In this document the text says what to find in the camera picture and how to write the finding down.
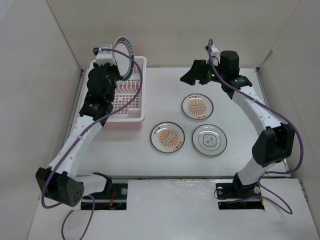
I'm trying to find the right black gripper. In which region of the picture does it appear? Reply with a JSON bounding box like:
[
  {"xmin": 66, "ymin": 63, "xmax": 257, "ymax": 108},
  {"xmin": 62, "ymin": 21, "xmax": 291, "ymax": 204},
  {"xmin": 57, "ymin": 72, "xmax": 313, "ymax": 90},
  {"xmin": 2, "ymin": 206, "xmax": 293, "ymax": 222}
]
[{"xmin": 179, "ymin": 59, "xmax": 226, "ymax": 86}]

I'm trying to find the orange sunburst plate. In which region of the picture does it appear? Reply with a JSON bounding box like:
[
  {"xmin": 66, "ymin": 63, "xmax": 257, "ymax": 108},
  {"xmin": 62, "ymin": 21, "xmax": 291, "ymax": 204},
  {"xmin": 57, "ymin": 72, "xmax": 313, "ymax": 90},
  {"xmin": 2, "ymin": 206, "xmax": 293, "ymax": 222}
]
[
  {"xmin": 181, "ymin": 93, "xmax": 214, "ymax": 121},
  {"xmin": 149, "ymin": 121, "xmax": 186, "ymax": 154}
]

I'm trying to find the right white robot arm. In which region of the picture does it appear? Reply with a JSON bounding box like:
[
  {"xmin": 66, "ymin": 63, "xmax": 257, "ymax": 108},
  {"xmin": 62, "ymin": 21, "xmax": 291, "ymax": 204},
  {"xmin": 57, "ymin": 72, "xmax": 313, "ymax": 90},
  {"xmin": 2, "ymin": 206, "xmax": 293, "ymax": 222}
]
[{"xmin": 180, "ymin": 50, "xmax": 298, "ymax": 200}]

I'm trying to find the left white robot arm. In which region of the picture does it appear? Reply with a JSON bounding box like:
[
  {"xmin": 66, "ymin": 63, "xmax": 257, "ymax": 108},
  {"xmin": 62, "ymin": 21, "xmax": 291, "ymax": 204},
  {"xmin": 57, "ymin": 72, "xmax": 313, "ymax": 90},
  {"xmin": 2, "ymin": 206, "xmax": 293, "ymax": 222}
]
[{"xmin": 35, "ymin": 63, "xmax": 121, "ymax": 207}]

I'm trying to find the pink white dish rack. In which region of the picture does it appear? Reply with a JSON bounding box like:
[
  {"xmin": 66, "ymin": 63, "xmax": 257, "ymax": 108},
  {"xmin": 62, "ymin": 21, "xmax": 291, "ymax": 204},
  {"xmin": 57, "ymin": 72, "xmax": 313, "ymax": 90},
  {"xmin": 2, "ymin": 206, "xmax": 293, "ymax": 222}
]
[{"xmin": 76, "ymin": 60, "xmax": 145, "ymax": 130}]

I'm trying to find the white grey pattern plate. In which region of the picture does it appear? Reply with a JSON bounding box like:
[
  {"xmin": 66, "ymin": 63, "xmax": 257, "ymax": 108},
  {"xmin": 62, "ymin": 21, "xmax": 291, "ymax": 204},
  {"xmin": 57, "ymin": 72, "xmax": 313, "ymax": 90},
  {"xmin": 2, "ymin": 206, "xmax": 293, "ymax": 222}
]
[{"xmin": 192, "ymin": 124, "xmax": 228, "ymax": 157}]

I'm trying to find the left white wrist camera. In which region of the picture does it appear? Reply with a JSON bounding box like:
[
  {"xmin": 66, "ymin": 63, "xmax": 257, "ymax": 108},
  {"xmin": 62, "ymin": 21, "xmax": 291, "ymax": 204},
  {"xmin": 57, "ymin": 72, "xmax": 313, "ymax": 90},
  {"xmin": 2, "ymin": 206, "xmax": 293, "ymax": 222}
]
[{"xmin": 93, "ymin": 44, "xmax": 117, "ymax": 66}]

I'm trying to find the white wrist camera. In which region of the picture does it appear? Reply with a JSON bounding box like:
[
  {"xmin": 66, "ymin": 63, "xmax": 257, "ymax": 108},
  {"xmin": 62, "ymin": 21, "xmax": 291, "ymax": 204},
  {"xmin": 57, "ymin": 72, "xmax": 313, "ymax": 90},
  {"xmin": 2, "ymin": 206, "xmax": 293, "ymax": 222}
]
[
  {"xmin": 205, "ymin": 44, "xmax": 220, "ymax": 57},
  {"xmin": 93, "ymin": 44, "xmax": 117, "ymax": 66}
]

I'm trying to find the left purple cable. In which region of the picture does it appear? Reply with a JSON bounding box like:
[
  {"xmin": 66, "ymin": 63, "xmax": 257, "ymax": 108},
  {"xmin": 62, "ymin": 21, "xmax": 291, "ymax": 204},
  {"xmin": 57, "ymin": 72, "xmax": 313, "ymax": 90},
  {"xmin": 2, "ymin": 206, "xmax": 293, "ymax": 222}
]
[{"xmin": 39, "ymin": 48, "xmax": 144, "ymax": 240}]

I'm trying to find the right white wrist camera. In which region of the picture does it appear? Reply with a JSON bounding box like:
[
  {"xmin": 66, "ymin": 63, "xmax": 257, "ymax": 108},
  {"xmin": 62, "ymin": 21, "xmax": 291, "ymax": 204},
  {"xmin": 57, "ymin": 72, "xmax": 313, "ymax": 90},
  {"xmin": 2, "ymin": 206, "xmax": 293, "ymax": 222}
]
[{"xmin": 205, "ymin": 44, "xmax": 220, "ymax": 57}]

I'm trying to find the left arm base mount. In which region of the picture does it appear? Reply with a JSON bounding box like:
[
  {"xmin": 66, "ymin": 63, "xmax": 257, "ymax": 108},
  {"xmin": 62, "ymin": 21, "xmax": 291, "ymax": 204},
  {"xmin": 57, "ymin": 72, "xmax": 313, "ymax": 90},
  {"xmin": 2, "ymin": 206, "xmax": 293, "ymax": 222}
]
[{"xmin": 91, "ymin": 181, "xmax": 128, "ymax": 211}]

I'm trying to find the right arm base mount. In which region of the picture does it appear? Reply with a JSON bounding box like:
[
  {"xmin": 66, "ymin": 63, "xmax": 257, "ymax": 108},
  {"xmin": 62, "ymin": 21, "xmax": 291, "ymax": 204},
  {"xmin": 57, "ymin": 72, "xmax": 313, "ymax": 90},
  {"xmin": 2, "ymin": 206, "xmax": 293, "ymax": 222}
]
[{"xmin": 214, "ymin": 182, "xmax": 265, "ymax": 210}]

